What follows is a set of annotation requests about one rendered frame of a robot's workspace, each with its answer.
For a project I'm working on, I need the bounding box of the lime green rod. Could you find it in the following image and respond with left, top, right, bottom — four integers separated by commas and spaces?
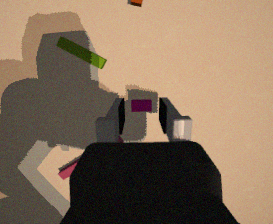
56, 36, 107, 69

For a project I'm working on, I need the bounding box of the pink rod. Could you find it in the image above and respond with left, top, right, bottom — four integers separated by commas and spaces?
58, 135, 124, 180

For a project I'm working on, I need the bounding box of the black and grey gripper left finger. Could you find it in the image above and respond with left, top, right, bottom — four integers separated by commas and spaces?
95, 98, 125, 142

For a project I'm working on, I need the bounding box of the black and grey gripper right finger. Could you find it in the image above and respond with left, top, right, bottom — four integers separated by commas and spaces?
159, 97, 193, 142

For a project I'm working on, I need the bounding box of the orange rod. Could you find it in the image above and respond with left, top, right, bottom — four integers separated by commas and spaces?
131, 0, 143, 7

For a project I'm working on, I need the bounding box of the short magenta rod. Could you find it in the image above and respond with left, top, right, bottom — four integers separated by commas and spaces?
131, 99, 152, 112

